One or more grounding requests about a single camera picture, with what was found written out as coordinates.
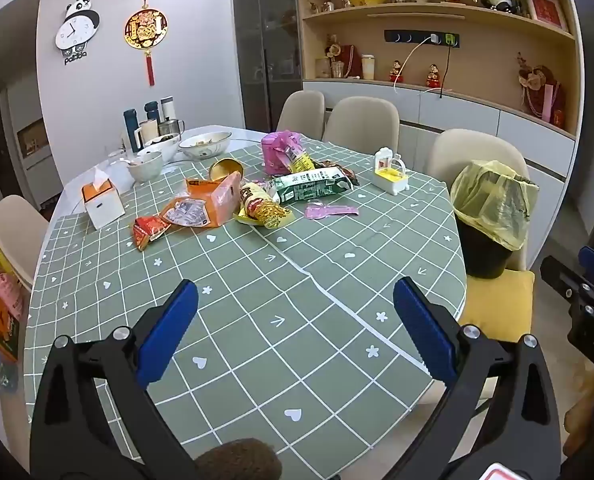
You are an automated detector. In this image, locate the orange snack packet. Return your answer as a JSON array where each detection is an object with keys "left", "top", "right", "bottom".
[{"left": 159, "top": 171, "right": 242, "bottom": 228}]

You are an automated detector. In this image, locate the black cable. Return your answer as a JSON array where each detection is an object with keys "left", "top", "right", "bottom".
[{"left": 439, "top": 45, "right": 452, "bottom": 100}]

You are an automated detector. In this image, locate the red framed picture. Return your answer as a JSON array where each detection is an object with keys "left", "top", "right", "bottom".
[{"left": 523, "top": 0, "right": 568, "bottom": 33}]

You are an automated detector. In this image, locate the colourful small snack packet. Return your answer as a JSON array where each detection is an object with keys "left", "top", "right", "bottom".
[{"left": 286, "top": 147, "right": 318, "bottom": 176}]

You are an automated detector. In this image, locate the yellow noodle packet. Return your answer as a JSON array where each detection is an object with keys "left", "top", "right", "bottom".
[{"left": 233, "top": 181, "right": 295, "bottom": 230}]

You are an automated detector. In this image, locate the small red snack packet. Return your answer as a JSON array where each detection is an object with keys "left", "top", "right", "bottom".
[{"left": 131, "top": 214, "right": 173, "bottom": 252}]

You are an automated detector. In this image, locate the yellow cushion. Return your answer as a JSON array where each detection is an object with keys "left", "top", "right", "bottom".
[{"left": 458, "top": 267, "right": 535, "bottom": 341}]

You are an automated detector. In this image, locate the white yellow dispenser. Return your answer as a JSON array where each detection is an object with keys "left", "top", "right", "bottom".
[{"left": 373, "top": 147, "right": 409, "bottom": 194}]

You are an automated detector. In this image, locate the green white packet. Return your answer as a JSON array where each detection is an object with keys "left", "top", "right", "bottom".
[{"left": 267, "top": 169, "right": 354, "bottom": 205}]

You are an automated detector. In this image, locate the pink plastic wrapper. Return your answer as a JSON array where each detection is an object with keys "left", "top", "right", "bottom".
[{"left": 304, "top": 203, "right": 360, "bottom": 220}]

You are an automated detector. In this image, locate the dark red bag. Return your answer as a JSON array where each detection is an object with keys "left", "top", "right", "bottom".
[{"left": 327, "top": 35, "right": 358, "bottom": 78}]

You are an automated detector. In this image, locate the white cable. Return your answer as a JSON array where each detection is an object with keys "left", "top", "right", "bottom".
[{"left": 389, "top": 37, "right": 435, "bottom": 98}]

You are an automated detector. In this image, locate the black bin with yellow bag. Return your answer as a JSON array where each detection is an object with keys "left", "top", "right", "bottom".
[{"left": 449, "top": 160, "right": 540, "bottom": 278}]

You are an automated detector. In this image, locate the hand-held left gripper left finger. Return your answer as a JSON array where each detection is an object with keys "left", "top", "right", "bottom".
[{"left": 30, "top": 279, "right": 200, "bottom": 480}]

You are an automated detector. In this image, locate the wooden shelf cabinet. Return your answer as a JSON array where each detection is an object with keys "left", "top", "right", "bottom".
[{"left": 295, "top": 0, "right": 580, "bottom": 196}]

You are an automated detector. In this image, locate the dark red snack packet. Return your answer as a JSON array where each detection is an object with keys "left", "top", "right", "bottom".
[{"left": 314, "top": 159, "right": 360, "bottom": 183}]

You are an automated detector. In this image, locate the panda wall clock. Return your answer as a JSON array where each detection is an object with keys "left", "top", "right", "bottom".
[{"left": 54, "top": 0, "right": 100, "bottom": 66}]

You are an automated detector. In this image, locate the beige chair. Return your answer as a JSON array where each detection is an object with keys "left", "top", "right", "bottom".
[
  {"left": 424, "top": 129, "right": 532, "bottom": 271},
  {"left": 0, "top": 195, "right": 50, "bottom": 291},
  {"left": 323, "top": 96, "right": 400, "bottom": 161},
  {"left": 276, "top": 91, "right": 326, "bottom": 142}
]

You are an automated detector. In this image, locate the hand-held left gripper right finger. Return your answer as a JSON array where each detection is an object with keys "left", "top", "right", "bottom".
[{"left": 393, "top": 276, "right": 562, "bottom": 480}]

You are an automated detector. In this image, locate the large patterned bowl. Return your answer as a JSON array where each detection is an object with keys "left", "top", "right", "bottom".
[{"left": 178, "top": 131, "right": 233, "bottom": 162}]

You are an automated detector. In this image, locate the black power strip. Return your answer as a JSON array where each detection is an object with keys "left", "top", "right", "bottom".
[{"left": 384, "top": 30, "right": 460, "bottom": 48}]

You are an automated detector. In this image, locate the pink box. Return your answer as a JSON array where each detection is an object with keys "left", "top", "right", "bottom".
[{"left": 261, "top": 130, "right": 305, "bottom": 172}]

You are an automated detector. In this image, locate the green checked tablecloth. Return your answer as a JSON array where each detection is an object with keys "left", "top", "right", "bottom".
[{"left": 24, "top": 132, "right": 470, "bottom": 461}]

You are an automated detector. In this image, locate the gold round tin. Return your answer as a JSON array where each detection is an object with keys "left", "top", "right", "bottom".
[{"left": 208, "top": 158, "right": 245, "bottom": 183}]

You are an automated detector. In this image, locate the white mug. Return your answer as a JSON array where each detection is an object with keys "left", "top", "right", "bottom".
[{"left": 134, "top": 120, "right": 160, "bottom": 148}]

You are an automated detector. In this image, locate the white orange tissue box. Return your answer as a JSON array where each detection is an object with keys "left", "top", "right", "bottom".
[{"left": 81, "top": 167, "right": 126, "bottom": 231}]

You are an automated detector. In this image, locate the white bowl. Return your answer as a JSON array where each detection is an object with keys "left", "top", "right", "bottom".
[{"left": 126, "top": 151, "right": 164, "bottom": 183}]

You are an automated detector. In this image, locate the person's left hand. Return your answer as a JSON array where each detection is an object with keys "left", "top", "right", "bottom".
[{"left": 194, "top": 437, "right": 283, "bottom": 480}]

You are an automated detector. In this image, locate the red gold wall ornament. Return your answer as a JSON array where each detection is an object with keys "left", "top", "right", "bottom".
[{"left": 124, "top": 0, "right": 169, "bottom": 87}]

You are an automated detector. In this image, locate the dark glass cabinet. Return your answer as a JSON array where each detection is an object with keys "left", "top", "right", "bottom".
[{"left": 232, "top": 0, "right": 303, "bottom": 131}]

